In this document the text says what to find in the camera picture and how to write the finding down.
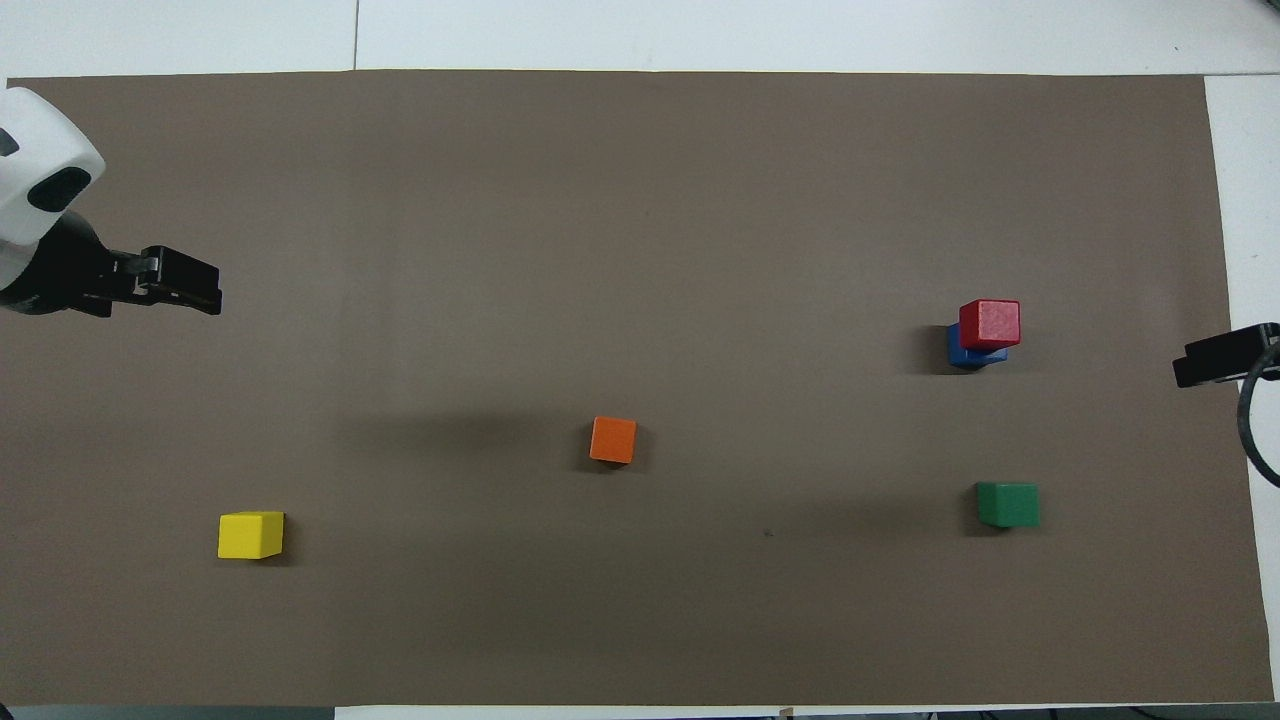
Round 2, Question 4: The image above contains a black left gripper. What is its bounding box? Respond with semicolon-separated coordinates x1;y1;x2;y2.
0;210;223;319

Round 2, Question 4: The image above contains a red wooden block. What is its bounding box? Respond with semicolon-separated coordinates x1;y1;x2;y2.
958;298;1022;351

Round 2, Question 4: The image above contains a green wooden block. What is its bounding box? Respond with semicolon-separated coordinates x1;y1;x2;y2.
976;481;1041;529

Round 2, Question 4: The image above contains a blue wooden block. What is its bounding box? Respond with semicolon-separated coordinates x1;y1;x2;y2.
946;322;1009;371

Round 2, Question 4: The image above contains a yellow wooden block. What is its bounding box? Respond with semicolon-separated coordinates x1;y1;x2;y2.
217;511;286;561

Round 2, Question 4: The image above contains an orange wooden block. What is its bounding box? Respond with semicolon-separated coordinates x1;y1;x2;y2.
589;416;638;466

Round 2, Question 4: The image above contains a brown paper table mat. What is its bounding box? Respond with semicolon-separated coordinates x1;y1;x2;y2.
5;70;1276;709

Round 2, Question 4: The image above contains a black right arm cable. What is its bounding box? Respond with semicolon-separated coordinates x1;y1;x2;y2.
1237;345;1280;489

